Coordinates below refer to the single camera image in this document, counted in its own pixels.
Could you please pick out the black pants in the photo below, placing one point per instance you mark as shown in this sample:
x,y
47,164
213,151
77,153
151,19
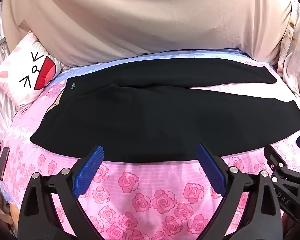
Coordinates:
x,y
150,120

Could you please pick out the brown cloth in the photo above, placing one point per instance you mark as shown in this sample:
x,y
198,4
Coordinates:
x,y
1,205

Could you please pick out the pale floral cloth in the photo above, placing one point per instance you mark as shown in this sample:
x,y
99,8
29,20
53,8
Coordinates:
x,y
296,50

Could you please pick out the cat face pillow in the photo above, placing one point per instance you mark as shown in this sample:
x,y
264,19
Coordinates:
x,y
27,72

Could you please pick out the beige cloth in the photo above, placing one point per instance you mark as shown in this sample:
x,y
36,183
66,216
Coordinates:
x,y
145,17

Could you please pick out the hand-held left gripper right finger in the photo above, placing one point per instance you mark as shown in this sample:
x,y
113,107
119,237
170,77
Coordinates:
x,y
211,168

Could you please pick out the dark phone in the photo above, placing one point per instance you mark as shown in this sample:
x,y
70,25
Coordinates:
x,y
2,163

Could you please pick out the shiny pale satin cloth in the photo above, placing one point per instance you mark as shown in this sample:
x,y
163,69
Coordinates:
x,y
0,105

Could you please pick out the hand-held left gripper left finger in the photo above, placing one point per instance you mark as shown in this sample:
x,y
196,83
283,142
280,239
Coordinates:
x,y
88,170

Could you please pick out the pink rose print bedsheet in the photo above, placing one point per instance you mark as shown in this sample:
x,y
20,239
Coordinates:
x,y
150,200

